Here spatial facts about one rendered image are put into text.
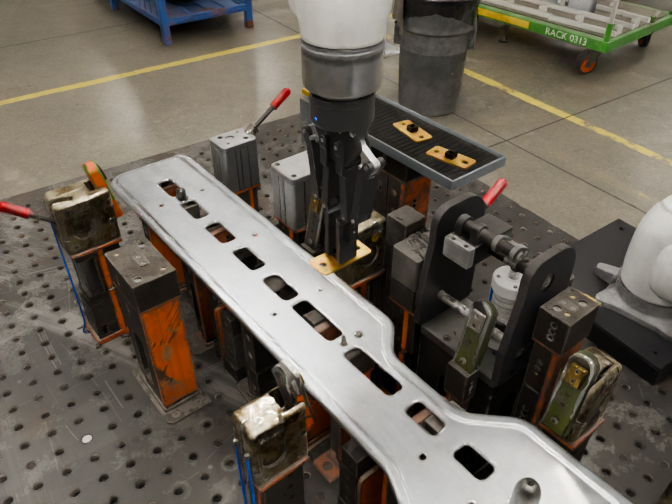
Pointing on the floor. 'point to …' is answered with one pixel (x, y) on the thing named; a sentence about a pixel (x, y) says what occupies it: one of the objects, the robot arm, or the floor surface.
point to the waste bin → (433, 51)
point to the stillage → (186, 11)
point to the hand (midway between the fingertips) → (341, 233)
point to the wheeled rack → (603, 22)
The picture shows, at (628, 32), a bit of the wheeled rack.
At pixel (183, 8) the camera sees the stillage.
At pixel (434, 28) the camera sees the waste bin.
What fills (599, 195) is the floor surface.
